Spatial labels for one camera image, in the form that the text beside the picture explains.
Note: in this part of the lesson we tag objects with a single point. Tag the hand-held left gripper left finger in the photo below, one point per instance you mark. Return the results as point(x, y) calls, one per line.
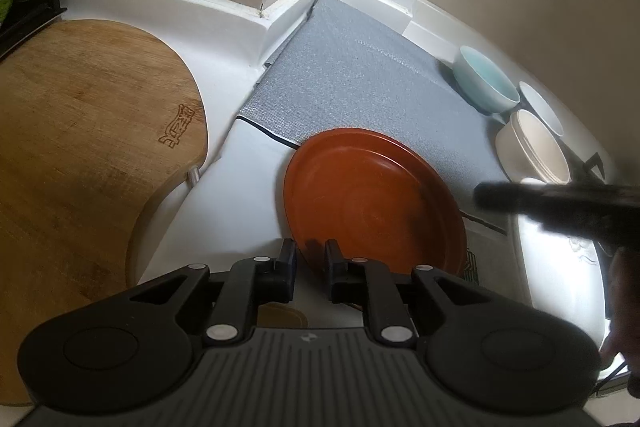
point(287, 259)

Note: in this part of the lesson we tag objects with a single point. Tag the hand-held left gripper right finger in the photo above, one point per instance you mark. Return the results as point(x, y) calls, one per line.
point(331, 259)

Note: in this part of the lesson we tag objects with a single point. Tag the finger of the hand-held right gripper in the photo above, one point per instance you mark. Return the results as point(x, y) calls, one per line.
point(550, 202)

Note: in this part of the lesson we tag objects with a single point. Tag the cream bowl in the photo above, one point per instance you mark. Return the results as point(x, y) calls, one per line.
point(520, 152)

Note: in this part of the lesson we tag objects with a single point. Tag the brown plate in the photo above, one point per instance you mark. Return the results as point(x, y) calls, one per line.
point(370, 197)

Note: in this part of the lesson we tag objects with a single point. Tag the white bowl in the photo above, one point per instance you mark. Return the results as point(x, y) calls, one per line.
point(542, 107)

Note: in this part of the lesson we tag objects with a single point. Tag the light blue bowl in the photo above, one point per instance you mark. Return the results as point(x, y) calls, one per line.
point(480, 82)

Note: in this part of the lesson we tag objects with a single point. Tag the person's right hand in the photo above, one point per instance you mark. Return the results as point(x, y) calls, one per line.
point(625, 297)

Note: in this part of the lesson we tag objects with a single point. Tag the metal hanging loop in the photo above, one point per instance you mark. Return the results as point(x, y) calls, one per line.
point(193, 175)

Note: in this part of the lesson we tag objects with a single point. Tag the grey mat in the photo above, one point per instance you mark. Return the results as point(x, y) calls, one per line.
point(350, 72)

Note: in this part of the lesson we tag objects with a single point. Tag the wooden cutting board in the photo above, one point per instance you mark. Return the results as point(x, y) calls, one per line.
point(75, 132)

